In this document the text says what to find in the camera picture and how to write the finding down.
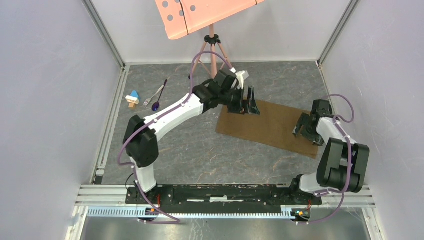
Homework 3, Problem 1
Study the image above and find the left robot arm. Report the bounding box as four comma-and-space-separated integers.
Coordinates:
121, 68, 260, 204

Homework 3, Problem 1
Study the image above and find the pink music stand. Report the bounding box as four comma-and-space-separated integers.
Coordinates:
155, 0, 262, 57

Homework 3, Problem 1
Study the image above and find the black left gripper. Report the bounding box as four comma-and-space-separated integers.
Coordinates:
219, 86, 260, 117

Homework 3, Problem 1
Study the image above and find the brown cloth napkin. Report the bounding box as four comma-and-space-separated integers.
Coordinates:
216, 100, 319, 159

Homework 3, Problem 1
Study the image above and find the purple plastic spoon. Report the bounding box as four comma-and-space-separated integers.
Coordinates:
151, 79, 168, 112

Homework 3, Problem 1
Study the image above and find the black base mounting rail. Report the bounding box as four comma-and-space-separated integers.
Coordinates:
125, 184, 322, 214

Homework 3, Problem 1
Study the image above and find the blue and wood toy block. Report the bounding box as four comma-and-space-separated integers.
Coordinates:
125, 90, 140, 109

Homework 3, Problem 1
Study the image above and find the clear plastic fork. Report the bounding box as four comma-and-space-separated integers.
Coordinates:
143, 84, 165, 107

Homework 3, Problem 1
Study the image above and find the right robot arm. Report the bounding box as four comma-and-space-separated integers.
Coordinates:
288, 99, 370, 204

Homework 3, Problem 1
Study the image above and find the white toothed cable strip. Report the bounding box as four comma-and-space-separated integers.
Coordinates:
87, 206, 307, 220

